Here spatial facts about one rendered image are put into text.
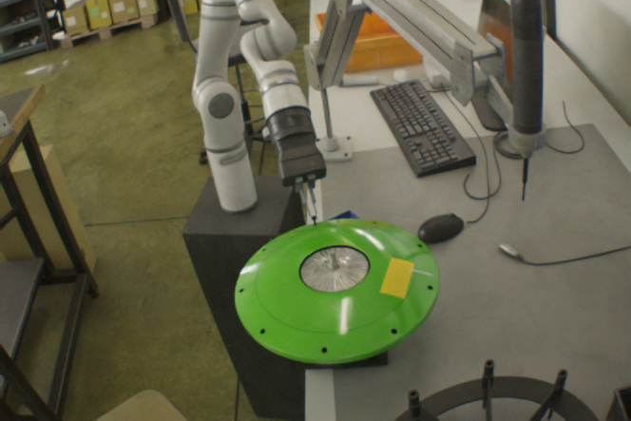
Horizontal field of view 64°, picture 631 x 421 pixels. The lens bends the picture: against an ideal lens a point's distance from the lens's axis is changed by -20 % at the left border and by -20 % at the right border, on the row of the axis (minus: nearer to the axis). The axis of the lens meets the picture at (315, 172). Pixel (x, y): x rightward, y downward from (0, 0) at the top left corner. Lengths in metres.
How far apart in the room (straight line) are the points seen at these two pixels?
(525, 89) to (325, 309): 0.41
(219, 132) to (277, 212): 0.24
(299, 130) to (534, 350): 0.56
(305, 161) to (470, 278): 0.38
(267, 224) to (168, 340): 1.11
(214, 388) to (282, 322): 1.35
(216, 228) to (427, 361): 0.67
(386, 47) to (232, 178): 0.72
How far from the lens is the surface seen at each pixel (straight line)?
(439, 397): 0.85
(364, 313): 0.84
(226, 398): 2.14
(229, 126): 1.34
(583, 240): 1.22
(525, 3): 0.62
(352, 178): 1.40
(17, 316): 2.41
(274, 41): 1.11
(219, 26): 1.28
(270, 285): 0.90
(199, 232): 1.44
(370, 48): 1.87
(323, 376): 0.98
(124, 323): 2.55
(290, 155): 1.01
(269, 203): 1.47
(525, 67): 0.64
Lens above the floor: 1.69
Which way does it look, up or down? 33 degrees down
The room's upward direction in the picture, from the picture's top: 9 degrees counter-clockwise
